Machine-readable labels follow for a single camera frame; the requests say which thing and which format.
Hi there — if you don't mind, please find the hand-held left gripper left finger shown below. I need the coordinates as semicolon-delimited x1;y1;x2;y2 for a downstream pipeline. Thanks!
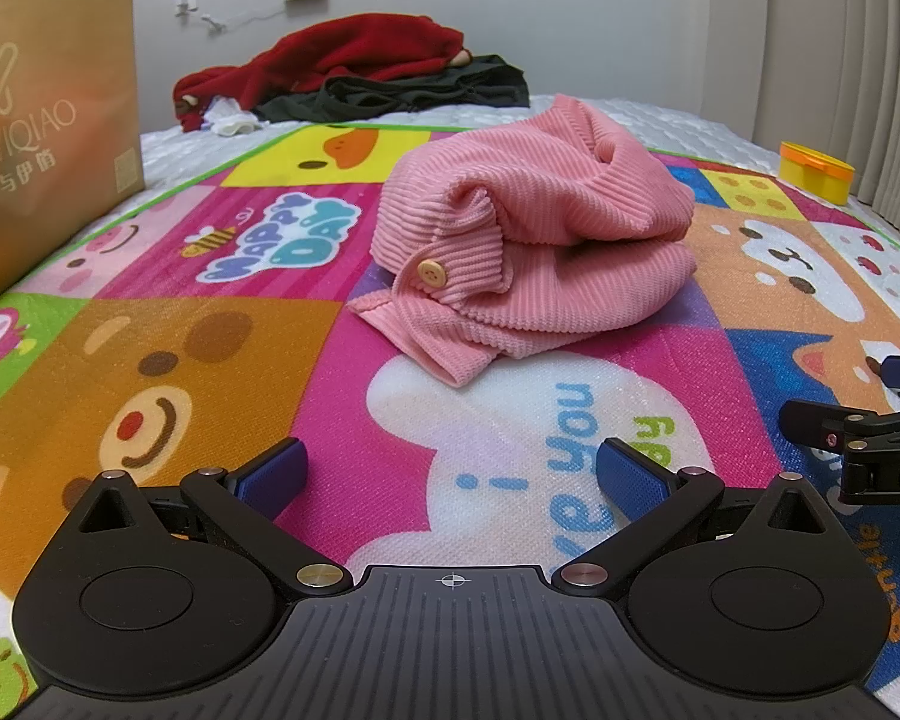
70;436;353;595

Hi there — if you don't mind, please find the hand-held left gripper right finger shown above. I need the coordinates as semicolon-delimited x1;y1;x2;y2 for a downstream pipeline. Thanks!
550;436;835;590

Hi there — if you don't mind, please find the pink ribbed garment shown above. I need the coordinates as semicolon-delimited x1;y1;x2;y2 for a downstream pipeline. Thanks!
345;92;698;389

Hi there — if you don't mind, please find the colourful cartoon play mat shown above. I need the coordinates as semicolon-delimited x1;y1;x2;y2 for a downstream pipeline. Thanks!
0;122;900;720

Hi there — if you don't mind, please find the yellow round container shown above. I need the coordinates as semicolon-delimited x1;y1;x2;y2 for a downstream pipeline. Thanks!
778;139;858;206

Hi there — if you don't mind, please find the grey curtain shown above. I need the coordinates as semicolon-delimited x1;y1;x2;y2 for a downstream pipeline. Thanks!
842;0;900;245

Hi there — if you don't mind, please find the white cloth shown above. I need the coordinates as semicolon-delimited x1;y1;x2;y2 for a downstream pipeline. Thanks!
203;95;260;138

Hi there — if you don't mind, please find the black garment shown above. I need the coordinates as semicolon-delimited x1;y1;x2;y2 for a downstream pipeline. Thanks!
255;54;533;125

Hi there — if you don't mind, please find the red fleece garment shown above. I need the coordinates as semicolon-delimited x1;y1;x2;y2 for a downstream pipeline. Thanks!
172;13;476;133

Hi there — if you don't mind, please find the brown paper bag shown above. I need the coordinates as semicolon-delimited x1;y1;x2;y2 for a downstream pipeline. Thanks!
0;0;146;318

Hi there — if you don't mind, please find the white cable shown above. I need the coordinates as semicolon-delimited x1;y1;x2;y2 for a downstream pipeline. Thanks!
192;0;287;36

